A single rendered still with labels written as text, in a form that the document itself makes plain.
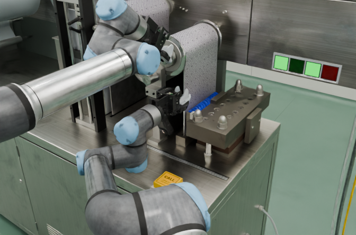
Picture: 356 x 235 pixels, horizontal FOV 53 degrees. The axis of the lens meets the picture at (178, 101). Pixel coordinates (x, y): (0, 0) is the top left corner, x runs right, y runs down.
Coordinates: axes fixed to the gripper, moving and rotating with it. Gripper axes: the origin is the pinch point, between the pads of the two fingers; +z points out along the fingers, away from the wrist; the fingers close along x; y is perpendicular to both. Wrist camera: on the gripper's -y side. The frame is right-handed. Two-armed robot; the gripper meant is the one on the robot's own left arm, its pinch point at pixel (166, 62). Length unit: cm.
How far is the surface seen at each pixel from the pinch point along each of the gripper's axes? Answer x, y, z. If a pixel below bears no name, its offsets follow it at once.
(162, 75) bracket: 3.0, -3.7, 5.1
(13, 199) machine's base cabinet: 89, -84, 42
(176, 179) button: -16.2, -35.3, 7.4
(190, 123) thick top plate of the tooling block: -9.9, -16.0, 14.2
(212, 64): -4.4, 10.0, 24.3
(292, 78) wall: 32, 90, 277
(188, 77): -4.4, -0.5, 10.5
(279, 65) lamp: -27.5, 18.1, 32.4
